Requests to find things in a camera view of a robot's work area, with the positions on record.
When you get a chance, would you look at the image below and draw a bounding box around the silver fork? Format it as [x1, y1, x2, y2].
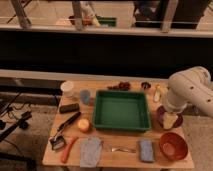
[111, 147, 136, 153]

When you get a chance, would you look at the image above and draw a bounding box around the blue sponge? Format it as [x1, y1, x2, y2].
[139, 139, 154, 163]

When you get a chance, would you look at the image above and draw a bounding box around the white plastic cup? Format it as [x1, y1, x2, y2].
[60, 81, 74, 98]

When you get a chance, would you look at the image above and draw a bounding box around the light blue cloth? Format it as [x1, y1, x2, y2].
[80, 137, 102, 168]

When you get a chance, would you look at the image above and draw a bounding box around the black tripod stand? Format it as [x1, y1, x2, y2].
[0, 93, 38, 168]

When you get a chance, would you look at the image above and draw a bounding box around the yellow white bottle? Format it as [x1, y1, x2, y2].
[153, 84, 166, 103]

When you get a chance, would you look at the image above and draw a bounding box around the green plastic tray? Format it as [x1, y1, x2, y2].
[92, 90, 151, 132]

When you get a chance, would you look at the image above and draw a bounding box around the dark purple bowl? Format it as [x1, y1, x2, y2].
[156, 106, 183, 128]

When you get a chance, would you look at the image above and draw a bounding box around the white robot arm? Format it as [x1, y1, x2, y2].
[162, 66, 213, 129]

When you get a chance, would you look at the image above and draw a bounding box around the red orange bowl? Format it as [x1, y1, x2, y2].
[159, 132, 188, 161]

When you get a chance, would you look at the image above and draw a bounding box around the orange handled peeler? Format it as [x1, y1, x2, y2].
[61, 136, 78, 163]

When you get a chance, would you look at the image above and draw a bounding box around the yellow orange ball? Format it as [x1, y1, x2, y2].
[77, 119, 90, 132]

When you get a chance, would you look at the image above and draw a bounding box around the black rectangular block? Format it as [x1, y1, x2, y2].
[59, 103, 80, 114]

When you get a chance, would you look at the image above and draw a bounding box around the black handled brush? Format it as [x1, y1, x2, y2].
[49, 112, 81, 151]

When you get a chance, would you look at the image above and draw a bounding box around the translucent blue cup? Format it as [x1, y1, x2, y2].
[80, 90, 90, 105]

